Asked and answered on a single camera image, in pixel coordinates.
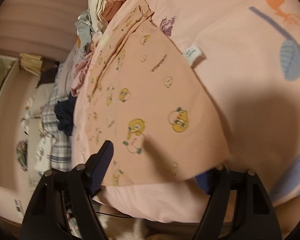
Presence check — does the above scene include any white folded garment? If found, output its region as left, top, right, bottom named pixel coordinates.
left=88, top=0, right=107, bottom=34

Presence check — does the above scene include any white folded clothes stack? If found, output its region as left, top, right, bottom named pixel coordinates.
left=34, top=135, right=56, bottom=176

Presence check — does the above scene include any plaid blue white blanket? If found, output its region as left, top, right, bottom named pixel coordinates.
left=42, top=81, right=72, bottom=171

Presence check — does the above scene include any pink curtain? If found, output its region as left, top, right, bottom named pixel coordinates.
left=0, top=0, right=88, bottom=61

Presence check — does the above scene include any beige headboard cushion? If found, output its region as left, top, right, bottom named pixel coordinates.
left=27, top=83, right=53, bottom=185

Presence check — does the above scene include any yellow hanging fabric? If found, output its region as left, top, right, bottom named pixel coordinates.
left=20, top=53, right=43, bottom=76

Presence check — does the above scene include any dark brown pillow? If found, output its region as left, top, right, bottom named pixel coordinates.
left=37, top=60, right=61, bottom=88

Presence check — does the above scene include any grey garment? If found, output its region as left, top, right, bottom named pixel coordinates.
left=75, top=10, right=94, bottom=52

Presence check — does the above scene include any navy blue garment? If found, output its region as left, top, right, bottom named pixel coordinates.
left=54, top=93, right=77, bottom=136

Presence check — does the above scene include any peach cartoon print shirt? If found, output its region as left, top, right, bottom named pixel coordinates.
left=85, top=0, right=230, bottom=186

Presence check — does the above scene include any pink garment pile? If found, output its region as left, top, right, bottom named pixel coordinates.
left=70, top=0, right=126, bottom=97

